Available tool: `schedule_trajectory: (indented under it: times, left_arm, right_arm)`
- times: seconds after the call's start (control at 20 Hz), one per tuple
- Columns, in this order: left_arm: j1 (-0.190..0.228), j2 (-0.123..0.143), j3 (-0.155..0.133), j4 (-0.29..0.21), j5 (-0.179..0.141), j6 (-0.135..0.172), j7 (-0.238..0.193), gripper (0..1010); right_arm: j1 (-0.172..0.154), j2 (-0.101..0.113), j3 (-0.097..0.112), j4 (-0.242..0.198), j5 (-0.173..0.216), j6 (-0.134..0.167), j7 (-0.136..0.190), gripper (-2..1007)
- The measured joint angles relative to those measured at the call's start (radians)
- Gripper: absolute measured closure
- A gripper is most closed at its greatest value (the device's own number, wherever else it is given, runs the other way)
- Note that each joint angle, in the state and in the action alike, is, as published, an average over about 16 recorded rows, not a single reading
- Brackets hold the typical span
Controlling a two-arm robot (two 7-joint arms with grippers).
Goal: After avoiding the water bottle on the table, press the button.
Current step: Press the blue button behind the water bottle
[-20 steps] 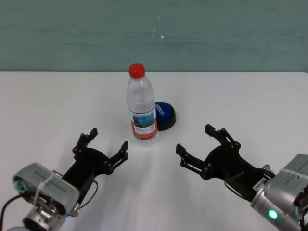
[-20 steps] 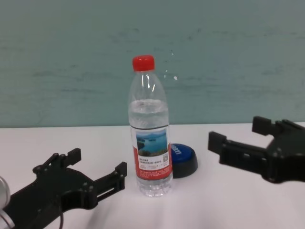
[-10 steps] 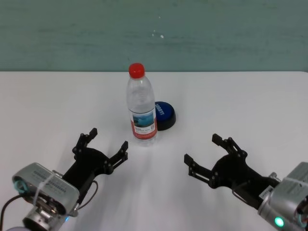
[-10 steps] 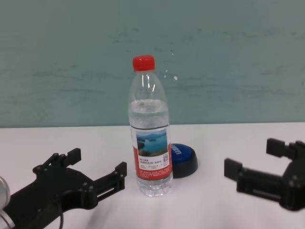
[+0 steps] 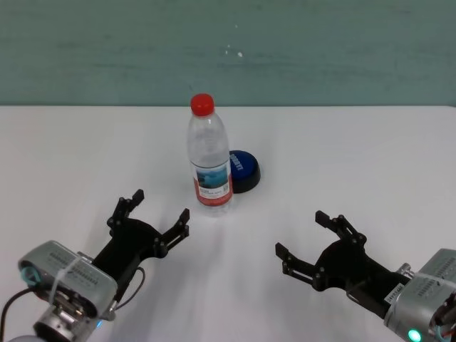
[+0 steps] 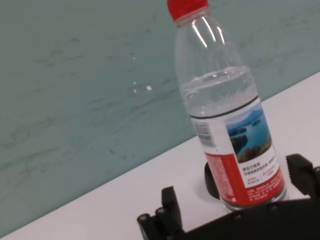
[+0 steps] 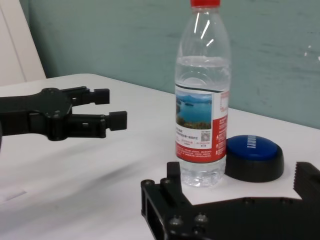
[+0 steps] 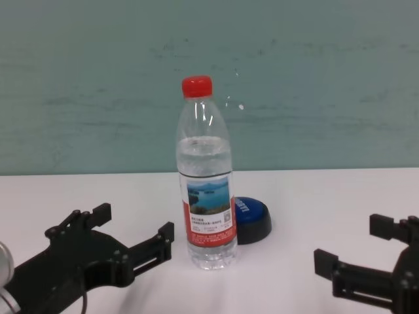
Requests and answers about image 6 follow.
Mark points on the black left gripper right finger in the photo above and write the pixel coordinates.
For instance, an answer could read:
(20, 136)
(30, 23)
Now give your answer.
(302, 172)

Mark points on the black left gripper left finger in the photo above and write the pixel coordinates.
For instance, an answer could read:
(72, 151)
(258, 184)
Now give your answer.
(170, 212)

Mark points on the clear red-capped water bottle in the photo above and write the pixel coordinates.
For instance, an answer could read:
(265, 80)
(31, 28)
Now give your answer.
(215, 75)

